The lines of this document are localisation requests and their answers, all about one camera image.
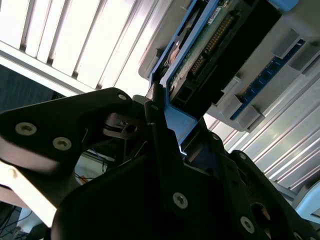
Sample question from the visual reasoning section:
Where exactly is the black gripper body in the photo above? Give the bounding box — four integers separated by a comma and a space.
51, 152, 241, 240

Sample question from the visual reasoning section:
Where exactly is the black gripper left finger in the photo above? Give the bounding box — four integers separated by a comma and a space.
0, 83, 197, 223

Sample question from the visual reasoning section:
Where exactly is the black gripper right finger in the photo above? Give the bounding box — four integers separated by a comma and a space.
184, 116, 320, 240

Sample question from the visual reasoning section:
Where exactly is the hard disk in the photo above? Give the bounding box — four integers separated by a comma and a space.
147, 0, 301, 161

